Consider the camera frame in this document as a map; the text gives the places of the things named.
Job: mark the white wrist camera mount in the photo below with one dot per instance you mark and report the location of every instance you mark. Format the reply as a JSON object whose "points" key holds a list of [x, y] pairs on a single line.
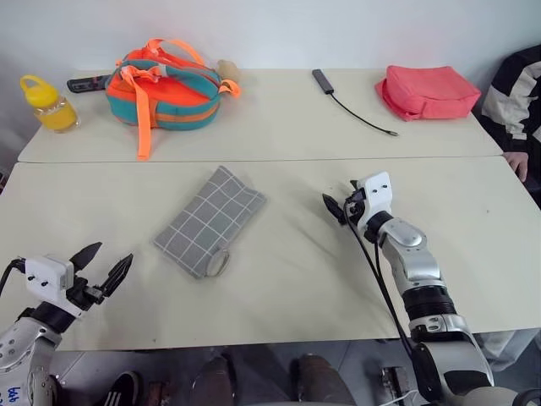
{"points": [[377, 194], [44, 275]]}

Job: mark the yellow lidded juice bottle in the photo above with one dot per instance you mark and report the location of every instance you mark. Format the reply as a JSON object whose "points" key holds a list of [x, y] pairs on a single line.
{"points": [[48, 105]]}

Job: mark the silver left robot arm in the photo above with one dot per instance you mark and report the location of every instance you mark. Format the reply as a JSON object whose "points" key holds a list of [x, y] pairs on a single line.
{"points": [[23, 342]]}

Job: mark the person's bare hand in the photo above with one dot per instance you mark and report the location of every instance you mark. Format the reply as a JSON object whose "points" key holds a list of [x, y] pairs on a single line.
{"points": [[517, 164]]}

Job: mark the orange and teal backpack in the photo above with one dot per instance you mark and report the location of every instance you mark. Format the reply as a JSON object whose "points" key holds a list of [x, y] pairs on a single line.
{"points": [[169, 95]]}

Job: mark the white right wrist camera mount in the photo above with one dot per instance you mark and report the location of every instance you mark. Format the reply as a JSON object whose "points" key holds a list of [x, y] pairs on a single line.
{"points": [[377, 194]]}

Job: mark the coral pink fabric pouch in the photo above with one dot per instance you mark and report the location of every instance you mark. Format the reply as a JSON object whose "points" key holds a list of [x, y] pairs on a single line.
{"points": [[427, 93]]}

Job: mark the metal bracket under table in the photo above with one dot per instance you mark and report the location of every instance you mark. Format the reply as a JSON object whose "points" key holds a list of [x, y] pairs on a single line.
{"points": [[395, 382]]}

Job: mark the grey checked fabric pouch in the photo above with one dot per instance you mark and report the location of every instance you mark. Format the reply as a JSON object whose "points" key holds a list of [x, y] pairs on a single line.
{"points": [[207, 220]]}

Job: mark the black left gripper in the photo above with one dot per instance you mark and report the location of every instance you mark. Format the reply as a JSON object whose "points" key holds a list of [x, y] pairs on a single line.
{"points": [[86, 296]]}

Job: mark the black shoe with white stripes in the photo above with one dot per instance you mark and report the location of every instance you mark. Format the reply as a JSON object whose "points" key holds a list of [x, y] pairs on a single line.
{"points": [[122, 389]]}

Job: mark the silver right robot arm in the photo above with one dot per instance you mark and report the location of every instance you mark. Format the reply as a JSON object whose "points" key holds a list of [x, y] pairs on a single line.
{"points": [[422, 270]]}

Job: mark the dark brown rounded shape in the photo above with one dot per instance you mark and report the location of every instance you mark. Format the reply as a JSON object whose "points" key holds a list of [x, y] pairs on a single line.
{"points": [[319, 380], [213, 382]]}

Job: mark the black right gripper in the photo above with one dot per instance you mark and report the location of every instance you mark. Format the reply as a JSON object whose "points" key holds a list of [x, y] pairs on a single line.
{"points": [[356, 205]]}

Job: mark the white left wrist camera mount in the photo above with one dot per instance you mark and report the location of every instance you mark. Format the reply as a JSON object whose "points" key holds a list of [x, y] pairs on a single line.
{"points": [[44, 275]]}

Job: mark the person in black white jacket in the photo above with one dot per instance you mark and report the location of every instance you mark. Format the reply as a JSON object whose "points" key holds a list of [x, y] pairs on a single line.
{"points": [[517, 97]]}

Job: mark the person's grey trousers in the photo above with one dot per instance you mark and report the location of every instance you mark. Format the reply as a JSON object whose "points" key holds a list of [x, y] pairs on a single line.
{"points": [[503, 349]]}

